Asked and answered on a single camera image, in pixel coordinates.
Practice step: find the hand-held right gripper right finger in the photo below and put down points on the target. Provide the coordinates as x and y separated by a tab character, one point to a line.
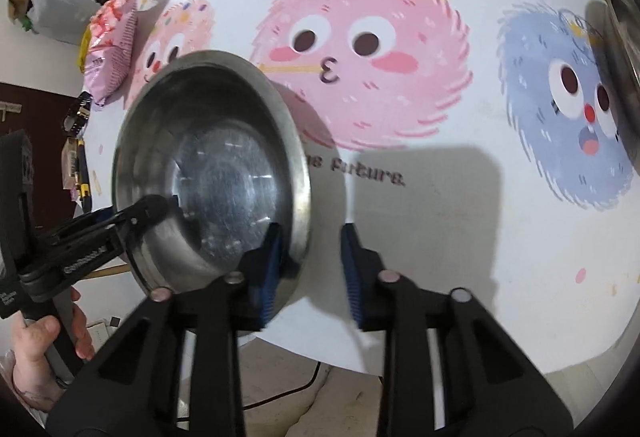
350	267

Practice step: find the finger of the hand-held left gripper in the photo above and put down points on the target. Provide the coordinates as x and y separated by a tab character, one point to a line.
85	264
147	208

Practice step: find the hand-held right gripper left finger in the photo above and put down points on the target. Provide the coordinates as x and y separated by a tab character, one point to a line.
272	267

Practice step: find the steel bowl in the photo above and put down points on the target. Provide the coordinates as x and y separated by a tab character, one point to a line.
627	42
220	157

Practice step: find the person's left hand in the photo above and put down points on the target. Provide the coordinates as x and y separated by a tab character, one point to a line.
32	357

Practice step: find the black and yellow object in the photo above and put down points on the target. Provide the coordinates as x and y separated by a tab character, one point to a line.
75	167

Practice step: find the dark brown cabinet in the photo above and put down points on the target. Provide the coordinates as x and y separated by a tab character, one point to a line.
40	107

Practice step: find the printed cartoon tablecloth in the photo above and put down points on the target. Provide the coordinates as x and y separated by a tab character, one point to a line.
450	217

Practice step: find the beige cushion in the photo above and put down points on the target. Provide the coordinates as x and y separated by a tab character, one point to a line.
340	397

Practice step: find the pink snack packet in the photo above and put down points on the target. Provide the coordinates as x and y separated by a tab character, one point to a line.
112	47

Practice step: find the grey plastic bag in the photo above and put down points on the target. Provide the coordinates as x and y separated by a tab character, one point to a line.
60	7

